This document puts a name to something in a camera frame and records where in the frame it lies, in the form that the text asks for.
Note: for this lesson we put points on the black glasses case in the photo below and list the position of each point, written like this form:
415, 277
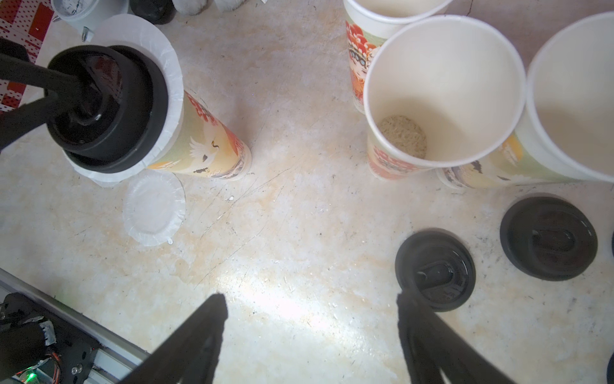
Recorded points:
158, 12

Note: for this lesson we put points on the white alarm clock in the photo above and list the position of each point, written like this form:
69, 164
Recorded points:
86, 15

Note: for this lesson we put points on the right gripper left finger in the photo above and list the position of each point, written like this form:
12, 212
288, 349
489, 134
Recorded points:
191, 353

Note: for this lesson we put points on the black cup lid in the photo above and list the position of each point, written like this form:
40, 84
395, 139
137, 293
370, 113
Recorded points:
548, 238
122, 112
438, 266

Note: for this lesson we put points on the grey husky plush toy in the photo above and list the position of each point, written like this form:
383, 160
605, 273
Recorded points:
195, 7

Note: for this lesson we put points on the paper milk tea cup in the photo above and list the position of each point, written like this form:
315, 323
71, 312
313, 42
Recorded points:
204, 147

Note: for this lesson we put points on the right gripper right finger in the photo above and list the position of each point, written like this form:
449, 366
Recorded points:
434, 352

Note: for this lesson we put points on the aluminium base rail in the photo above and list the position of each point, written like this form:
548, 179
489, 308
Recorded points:
116, 357

